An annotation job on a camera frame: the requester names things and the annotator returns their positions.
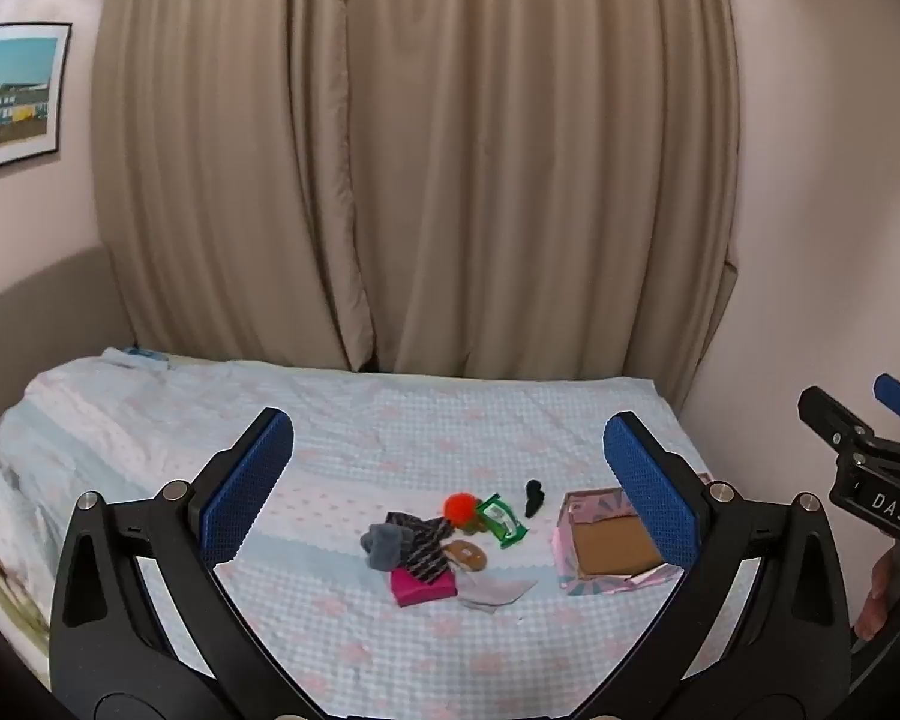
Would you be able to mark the white pillow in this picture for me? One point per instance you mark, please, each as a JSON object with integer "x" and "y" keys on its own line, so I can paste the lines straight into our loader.
{"x": 26, "y": 583}

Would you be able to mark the orange pompom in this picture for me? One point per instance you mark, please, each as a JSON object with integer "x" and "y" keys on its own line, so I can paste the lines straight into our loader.
{"x": 460, "y": 509}

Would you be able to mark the beige curtain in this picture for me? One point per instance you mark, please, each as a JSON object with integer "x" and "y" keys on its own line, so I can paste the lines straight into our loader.
{"x": 494, "y": 189}

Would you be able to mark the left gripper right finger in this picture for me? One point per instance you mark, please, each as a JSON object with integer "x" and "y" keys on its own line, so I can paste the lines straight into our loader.
{"x": 757, "y": 626}

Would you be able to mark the black striped cloth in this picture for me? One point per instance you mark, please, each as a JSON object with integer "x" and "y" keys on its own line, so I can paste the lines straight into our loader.
{"x": 422, "y": 548}

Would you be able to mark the brown fuzzy round plush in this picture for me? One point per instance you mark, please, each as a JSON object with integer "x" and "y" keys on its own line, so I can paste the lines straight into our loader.
{"x": 466, "y": 555}

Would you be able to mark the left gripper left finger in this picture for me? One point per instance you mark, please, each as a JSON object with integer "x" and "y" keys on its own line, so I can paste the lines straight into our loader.
{"x": 141, "y": 627}

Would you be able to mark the pink patterned cardboard box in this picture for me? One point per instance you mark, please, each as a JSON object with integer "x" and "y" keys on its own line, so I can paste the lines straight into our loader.
{"x": 600, "y": 546}

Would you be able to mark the black hair scrunchie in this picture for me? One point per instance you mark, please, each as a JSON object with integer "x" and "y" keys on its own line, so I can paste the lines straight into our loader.
{"x": 534, "y": 497}

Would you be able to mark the grey sock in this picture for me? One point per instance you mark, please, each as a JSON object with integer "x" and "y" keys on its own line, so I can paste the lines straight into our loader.
{"x": 384, "y": 545}

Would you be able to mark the person's right hand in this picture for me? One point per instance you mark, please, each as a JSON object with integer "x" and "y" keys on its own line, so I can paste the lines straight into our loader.
{"x": 875, "y": 609}

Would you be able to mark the framed building picture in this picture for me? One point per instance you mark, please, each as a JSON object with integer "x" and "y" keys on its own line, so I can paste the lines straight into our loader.
{"x": 33, "y": 58}

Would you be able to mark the green tissue packet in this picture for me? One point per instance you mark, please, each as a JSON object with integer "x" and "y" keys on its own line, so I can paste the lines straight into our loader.
{"x": 500, "y": 521}

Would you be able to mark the white cloth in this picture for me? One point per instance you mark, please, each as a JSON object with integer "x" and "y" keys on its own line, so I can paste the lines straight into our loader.
{"x": 486, "y": 593}

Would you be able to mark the grey padded headboard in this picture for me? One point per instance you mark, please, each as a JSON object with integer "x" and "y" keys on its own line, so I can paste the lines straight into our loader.
{"x": 70, "y": 310}

